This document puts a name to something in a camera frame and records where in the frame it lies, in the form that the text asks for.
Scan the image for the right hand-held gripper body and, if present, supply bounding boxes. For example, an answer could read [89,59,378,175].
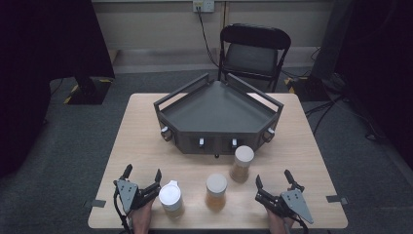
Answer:
[254,188,315,225]

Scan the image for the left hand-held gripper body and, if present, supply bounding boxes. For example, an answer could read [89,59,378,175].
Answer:
[113,178,154,215]

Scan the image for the grey corner storage rack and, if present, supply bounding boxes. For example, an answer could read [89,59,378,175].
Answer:
[153,72,285,156]

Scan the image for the tan powder spice jar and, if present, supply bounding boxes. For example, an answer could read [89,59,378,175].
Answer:
[229,144,255,183]

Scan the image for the dark curtain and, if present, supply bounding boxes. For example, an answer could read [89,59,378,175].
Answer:
[0,0,116,179]
[334,0,413,162]

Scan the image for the spice jar with spout lid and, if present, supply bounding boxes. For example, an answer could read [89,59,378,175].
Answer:
[158,179,185,219]

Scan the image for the grey tape strip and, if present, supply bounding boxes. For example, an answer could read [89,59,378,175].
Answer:
[83,199,107,210]
[325,194,349,206]

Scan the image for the person's right hand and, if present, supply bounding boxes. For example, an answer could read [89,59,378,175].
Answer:
[266,208,295,234]

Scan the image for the black stand base yellow tape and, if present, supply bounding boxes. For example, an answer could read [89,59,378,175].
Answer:
[283,76,333,102]
[62,75,113,106]

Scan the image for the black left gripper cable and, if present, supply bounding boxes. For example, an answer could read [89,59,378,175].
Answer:
[112,190,133,234]

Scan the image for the person's left hand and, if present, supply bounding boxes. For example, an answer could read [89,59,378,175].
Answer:
[128,198,156,234]

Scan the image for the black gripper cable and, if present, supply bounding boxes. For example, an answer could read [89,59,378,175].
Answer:
[112,190,133,234]
[294,216,310,234]

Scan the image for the orange powder spice jar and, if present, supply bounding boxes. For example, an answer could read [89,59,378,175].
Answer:
[205,173,229,212]

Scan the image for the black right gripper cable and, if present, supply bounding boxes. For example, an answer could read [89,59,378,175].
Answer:
[294,216,310,234]

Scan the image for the black power cable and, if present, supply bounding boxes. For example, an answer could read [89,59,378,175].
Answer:
[195,5,222,68]

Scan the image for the black folding chair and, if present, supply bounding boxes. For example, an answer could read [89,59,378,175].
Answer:
[217,22,292,94]

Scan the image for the black floor cables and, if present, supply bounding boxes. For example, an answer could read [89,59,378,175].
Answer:
[304,93,383,141]

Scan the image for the white wall socket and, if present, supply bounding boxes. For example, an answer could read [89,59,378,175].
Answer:
[192,0,215,14]

